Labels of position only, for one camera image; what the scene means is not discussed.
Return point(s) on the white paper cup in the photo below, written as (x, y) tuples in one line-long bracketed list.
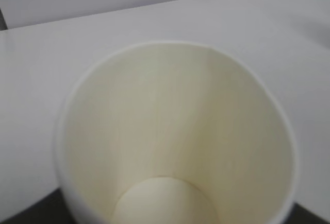
[(174, 132)]

